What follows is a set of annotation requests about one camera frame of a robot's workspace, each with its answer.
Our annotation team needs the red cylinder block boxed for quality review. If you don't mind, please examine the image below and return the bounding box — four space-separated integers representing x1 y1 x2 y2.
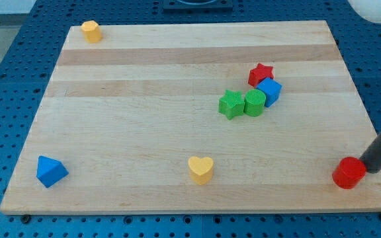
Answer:
332 157 366 189

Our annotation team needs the yellow heart block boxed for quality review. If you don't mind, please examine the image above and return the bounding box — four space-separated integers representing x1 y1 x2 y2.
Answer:
188 156 214 185

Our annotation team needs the blue cube block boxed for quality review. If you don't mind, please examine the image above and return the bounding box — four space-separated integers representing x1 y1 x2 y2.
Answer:
256 77 282 107

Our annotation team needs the white round object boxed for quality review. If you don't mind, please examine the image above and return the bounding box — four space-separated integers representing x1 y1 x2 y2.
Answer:
348 0 381 24

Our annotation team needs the green cylinder block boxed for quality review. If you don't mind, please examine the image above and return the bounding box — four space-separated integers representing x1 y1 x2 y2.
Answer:
244 89 266 117

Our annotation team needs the red star block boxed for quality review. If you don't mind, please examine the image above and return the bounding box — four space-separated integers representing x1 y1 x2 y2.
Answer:
247 63 274 88

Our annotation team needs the green star block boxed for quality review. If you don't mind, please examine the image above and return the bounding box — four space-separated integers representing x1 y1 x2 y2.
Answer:
218 89 245 120

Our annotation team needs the wooden board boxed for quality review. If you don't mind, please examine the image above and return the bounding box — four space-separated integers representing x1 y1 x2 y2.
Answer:
0 20 381 215

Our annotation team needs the yellow hexagon block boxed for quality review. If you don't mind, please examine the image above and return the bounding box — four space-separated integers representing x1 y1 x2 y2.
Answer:
80 20 103 43

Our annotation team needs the blue triangle block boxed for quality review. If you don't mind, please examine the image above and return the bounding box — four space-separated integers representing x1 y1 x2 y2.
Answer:
36 155 69 188

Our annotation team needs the dark square mount plate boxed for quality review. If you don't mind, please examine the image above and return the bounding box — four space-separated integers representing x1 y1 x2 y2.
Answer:
161 0 233 11

